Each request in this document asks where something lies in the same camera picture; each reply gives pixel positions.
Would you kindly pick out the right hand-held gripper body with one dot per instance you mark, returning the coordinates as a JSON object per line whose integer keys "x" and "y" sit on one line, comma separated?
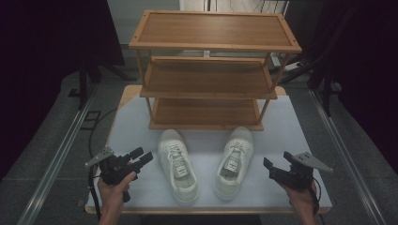
{"x": 297, "y": 176}

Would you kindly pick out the black metal stand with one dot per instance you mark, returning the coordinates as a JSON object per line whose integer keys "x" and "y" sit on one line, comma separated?
{"x": 83, "y": 81}
{"x": 327, "y": 90}

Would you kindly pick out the dark curtain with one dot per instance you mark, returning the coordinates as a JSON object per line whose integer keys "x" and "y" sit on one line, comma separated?
{"x": 369, "y": 78}
{"x": 37, "y": 62}

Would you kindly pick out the light blue table mat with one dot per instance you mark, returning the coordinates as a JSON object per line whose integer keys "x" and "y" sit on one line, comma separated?
{"x": 140, "y": 125}

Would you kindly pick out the three-tier wooden shoe rack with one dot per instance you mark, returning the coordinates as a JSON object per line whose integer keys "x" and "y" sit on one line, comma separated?
{"x": 212, "y": 29}

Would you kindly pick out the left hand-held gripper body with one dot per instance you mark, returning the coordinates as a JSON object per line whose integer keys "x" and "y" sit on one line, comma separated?
{"x": 114, "y": 170}

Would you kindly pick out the black floor socket frame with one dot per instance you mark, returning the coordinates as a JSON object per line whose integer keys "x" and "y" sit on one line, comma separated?
{"x": 90, "y": 120}

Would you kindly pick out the white power strip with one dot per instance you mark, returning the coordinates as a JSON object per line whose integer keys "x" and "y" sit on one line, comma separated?
{"x": 291, "y": 66}

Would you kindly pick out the person's right hand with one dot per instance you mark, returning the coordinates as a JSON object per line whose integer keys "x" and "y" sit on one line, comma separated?
{"x": 299, "y": 197}

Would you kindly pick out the white sneaker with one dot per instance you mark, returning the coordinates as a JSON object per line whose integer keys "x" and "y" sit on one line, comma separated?
{"x": 241, "y": 137}
{"x": 188, "y": 187}

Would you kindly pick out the person's left hand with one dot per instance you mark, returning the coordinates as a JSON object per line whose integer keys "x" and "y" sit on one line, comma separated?
{"x": 112, "y": 193}

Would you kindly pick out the metal floor rail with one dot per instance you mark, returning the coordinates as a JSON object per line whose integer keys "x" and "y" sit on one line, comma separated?
{"x": 53, "y": 165}
{"x": 347, "y": 162}

